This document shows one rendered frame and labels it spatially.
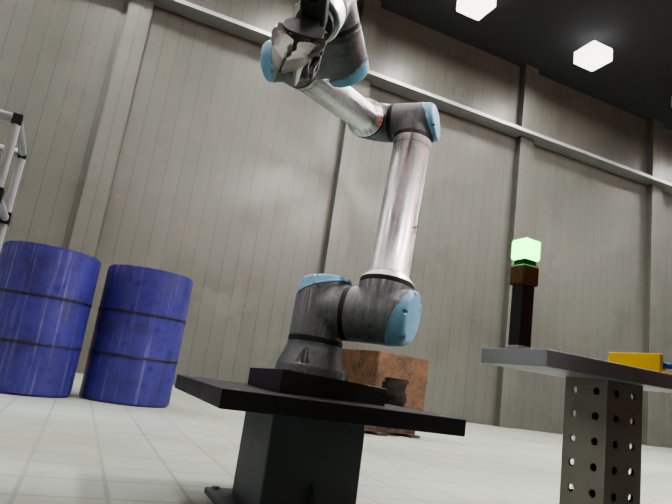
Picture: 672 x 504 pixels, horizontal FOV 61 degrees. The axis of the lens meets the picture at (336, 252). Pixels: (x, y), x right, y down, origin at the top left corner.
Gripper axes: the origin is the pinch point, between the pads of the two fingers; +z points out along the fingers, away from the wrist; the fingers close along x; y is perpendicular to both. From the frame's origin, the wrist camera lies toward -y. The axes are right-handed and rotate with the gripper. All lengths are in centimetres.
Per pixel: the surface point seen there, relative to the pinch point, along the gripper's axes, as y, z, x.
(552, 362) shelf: 28, 16, -59
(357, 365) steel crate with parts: 588, -329, -87
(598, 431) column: 42, 17, -75
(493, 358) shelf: 38, 12, -53
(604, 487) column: 45, 26, -78
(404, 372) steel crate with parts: 571, -332, -145
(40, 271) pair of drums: 257, -105, 152
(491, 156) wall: 527, -789, -212
